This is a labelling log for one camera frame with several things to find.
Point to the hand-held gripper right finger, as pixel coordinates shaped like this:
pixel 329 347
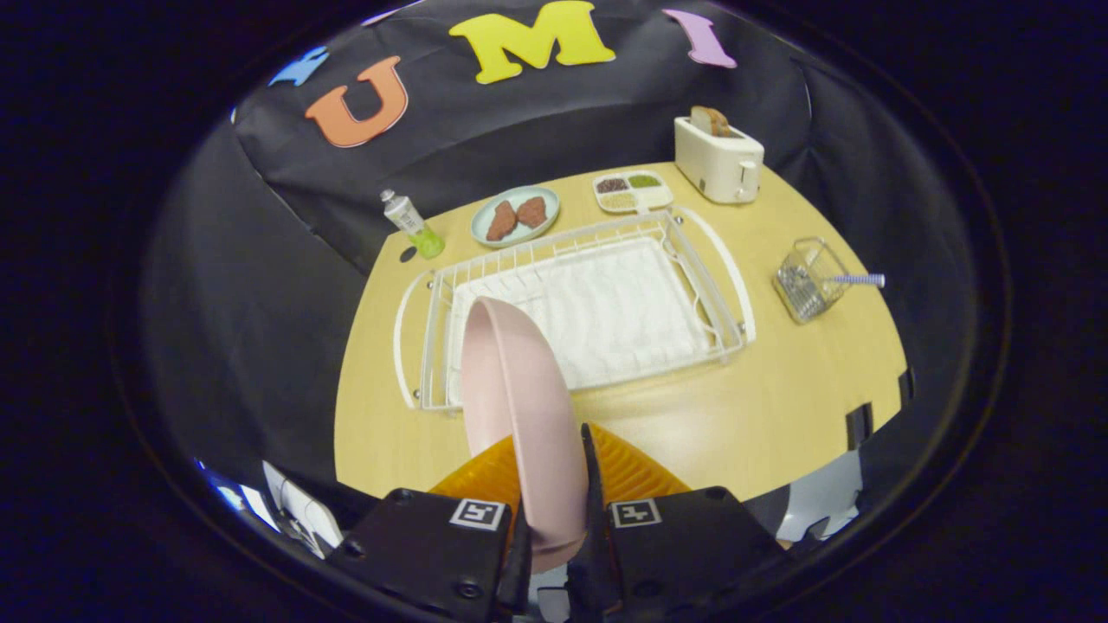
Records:
pixel 595 510

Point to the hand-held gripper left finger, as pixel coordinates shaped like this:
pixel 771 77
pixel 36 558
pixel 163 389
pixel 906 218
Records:
pixel 415 545

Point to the pink plate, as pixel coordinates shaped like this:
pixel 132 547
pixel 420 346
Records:
pixel 519 407

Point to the light green plate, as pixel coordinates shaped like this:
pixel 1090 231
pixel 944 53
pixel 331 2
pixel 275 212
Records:
pixel 518 192

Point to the white object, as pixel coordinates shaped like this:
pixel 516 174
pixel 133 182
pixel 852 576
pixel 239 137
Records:
pixel 303 510

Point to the computer monitor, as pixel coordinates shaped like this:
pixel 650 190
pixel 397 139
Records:
pixel 234 500

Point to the black table clamp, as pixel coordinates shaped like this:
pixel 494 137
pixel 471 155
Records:
pixel 859 426
pixel 906 387

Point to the brown meat piece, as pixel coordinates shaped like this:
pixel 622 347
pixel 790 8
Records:
pixel 502 221
pixel 531 210

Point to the white divided snack tray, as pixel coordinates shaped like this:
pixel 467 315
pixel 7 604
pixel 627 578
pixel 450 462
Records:
pixel 649 199

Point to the clear bottle with green liquid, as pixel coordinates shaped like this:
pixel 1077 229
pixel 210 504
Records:
pixel 407 216

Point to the white toaster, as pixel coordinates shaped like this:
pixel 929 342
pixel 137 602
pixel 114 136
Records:
pixel 714 160

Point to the brown bread slice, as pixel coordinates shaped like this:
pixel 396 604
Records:
pixel 710 121

